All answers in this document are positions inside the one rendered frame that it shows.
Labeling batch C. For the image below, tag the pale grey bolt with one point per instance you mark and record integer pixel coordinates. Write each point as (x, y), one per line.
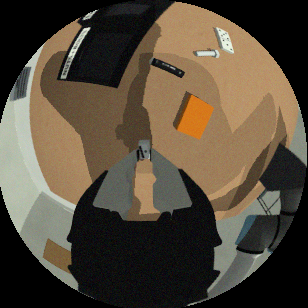
(213, 53)

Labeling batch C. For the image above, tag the black aaa battery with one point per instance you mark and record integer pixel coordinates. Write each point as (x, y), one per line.
(167, 67)

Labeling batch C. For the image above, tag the orange rectangular block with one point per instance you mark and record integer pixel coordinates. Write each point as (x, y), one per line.
(194, 117)

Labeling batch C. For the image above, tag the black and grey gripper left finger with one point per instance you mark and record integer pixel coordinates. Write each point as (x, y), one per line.
(109, 192)

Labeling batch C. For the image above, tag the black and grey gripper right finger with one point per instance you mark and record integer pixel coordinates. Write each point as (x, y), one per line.
(176, 192)

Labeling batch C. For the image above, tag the white domino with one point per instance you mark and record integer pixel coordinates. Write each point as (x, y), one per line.
(224, 40)

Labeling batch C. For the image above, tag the black rack of labelled bins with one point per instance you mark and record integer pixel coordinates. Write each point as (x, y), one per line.
(99, 55)

